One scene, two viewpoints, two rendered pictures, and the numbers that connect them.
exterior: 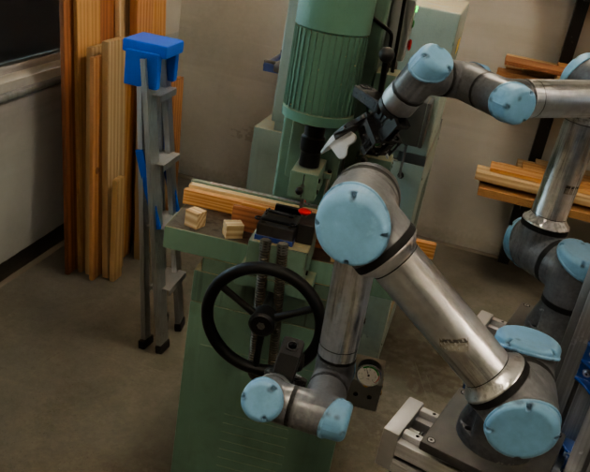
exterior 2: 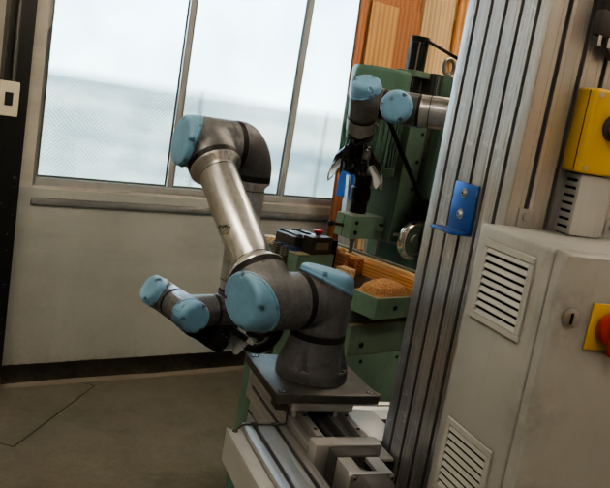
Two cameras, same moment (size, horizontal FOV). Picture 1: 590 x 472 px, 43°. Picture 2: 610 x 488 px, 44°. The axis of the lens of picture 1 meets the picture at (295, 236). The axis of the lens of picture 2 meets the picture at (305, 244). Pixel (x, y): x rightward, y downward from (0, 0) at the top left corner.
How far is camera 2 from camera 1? 144 cm
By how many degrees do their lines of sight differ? 42
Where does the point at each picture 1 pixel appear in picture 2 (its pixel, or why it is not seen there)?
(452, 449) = (261, 362)
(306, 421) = (167, 307)
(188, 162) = not seen: hidden behind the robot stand
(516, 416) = (235, 282)
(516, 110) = (389, 108)
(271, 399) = (153, 286)
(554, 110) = (442, 118)
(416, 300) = (209, 194)
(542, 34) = not seen: outside the picture
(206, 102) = not seen: hidden behind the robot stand
